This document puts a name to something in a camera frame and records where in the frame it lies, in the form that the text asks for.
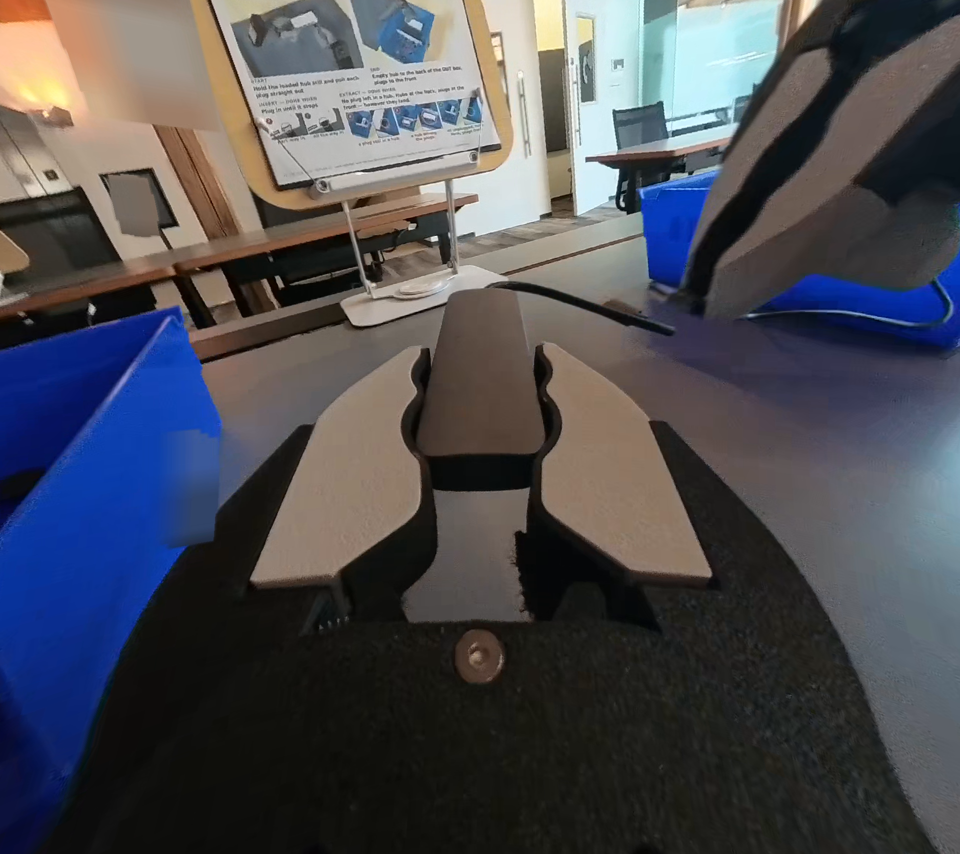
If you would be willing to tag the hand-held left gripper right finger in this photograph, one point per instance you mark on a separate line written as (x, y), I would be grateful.
(615, 494)

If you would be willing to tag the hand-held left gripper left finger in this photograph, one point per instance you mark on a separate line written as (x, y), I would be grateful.
(345, 494)

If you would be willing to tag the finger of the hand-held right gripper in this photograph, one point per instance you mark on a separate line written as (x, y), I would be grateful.
(765, 119)
(810, 224)

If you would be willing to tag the blue plastic bin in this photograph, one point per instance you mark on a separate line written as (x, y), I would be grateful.
(90, 494)
(667, 232)

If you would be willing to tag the long office desk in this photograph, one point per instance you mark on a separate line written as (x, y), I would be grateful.
(660, 149)

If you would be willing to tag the black office chair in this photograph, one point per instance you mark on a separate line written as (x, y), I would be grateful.
(52, 224)
(637, 123)

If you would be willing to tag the dark office desk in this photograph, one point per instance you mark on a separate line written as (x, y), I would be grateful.
(300, 236)
(75, 280)

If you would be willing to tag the wooden board on clear stand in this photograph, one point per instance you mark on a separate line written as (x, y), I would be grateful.
(11, 254)

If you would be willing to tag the instruction sign on stand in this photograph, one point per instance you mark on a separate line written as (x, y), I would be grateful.
(337, 44)

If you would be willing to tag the wall spotlight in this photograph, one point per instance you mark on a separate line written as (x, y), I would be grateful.
(52, 116)

